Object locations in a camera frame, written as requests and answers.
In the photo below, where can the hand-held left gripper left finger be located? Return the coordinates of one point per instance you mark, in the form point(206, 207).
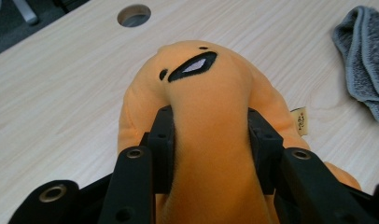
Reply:
point(162, 155)

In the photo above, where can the white desk leg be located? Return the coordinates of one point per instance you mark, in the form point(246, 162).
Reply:
point(25, 12)

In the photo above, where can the orange plush toy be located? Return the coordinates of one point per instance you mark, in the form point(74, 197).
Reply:
point(209, 124)

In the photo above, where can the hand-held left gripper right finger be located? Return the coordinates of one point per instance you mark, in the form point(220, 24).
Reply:
point(267, 155)

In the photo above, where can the grey fluffy towel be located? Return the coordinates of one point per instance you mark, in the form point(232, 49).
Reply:
point(368, 56)

